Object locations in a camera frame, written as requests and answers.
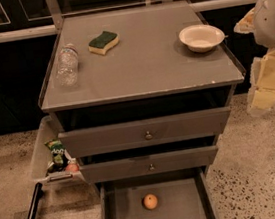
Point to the green yellow sponge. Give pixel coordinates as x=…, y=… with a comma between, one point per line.
x=103, y=42

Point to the grey drawer cabinet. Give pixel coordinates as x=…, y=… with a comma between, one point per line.
x=148, y=74

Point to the orange fruit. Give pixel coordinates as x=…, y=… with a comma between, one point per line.
x=150, y=201

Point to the white bowl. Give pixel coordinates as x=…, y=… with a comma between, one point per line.
x=201, y=38

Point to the top grey drawer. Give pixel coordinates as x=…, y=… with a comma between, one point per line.
x=144, y=133

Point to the grey drawer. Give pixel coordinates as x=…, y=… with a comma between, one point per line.
x=151, y=164
x=144, y=133
x=182, y=195

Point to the red apple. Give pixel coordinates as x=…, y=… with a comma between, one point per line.
x=72, y=167

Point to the black pole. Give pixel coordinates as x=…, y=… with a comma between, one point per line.
x=37, y=194

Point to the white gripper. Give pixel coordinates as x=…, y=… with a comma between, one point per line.
x=271, y=22

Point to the bottom grey drawer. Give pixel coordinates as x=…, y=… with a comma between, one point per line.
x=182, y=195

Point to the clear plastic water bottle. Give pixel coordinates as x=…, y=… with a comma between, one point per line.
x=67, y=69

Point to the clear plastic bin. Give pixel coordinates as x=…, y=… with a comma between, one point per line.
x=41, y=157

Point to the middle grey drawer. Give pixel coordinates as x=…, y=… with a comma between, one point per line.
x=151, y=164

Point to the green snack bag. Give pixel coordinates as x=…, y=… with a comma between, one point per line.
x=57, y=150

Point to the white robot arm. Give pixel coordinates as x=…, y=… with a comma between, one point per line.
x=261, y=22

